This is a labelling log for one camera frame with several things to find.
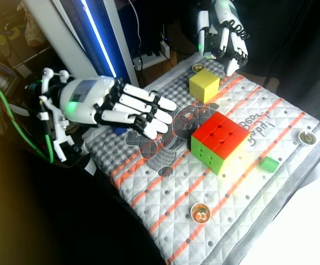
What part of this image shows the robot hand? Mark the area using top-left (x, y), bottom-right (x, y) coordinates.
top-left (195, 0), bottom-right (250, 77)
top-left (58, 76), bottom-right (178, 140)

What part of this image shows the yellow cube block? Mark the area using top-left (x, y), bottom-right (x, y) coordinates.
top-left (189, 68), bottom-right (221, 104)

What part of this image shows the Rubik's cube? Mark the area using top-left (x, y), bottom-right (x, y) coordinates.
top-left (190, 111), bottom-right (251, 176)

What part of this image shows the blue light strip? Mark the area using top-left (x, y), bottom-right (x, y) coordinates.
top-left (66, 0), bottom-right (118, 80)

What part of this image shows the white power adapter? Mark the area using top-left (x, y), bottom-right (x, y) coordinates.
top-left (159, 40), bottom-right (172, 60)

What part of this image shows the white pillar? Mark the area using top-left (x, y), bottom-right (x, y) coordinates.
top-left (22, 0), bottom-right (140, 87)

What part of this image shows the white power strip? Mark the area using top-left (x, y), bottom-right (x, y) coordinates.
top-left (132, 54), bottom-right (168, 70)

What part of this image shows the grey quilt with printed bear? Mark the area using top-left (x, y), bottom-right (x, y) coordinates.
top-left (83, 56), bottom-right (320, 265)

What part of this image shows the toy bowl with pale filling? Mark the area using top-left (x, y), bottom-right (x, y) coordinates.
top-left (298, 130), bottom-right (317, 146)

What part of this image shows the green toy cylinder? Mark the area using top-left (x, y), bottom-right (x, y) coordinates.
top-left (260, 156), bottom-right (280, 174)

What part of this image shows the toy bowl of red soup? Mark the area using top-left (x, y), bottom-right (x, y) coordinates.
top-left (190, 203), bottom-right (212, 225)

